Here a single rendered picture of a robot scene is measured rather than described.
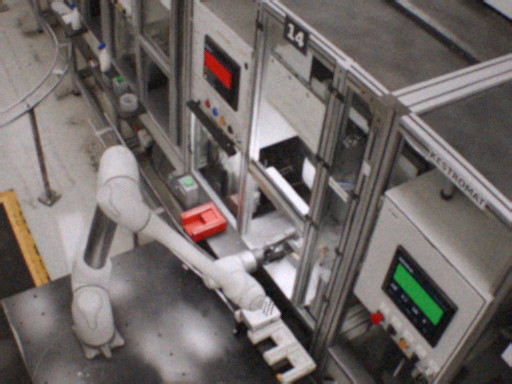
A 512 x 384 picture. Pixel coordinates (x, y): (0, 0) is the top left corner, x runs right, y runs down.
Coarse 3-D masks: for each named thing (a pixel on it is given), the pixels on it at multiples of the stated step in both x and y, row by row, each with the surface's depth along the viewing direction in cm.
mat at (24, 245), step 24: (0, 216) 373; (0, 240) 359; (24, 240) 362; (0, 264) 347; (24, 264) 349; (0, 288) 334; (24, 288) 337; (0, 312) 323; (0, 336) 312; (0, 360) 302
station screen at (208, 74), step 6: (204, 48) 224; (210, 48) 220; (204, 54) 226; (210, 54) 222; (204, 60) 228; (216, 60) 219; (204, 66) 230; (222, 66) 216; (204, 72) 232; (210, 72) 227; (228, 72) 214; (210, 78) 229; (216, 78) 224; (210, 84) 230; (216, 84) 226; (222, 84) 222; (216, 90) 228; (222, 90) 223; (228, 90) 219; (222, 96) 225; (228, 96) 221; (228, 102) 222
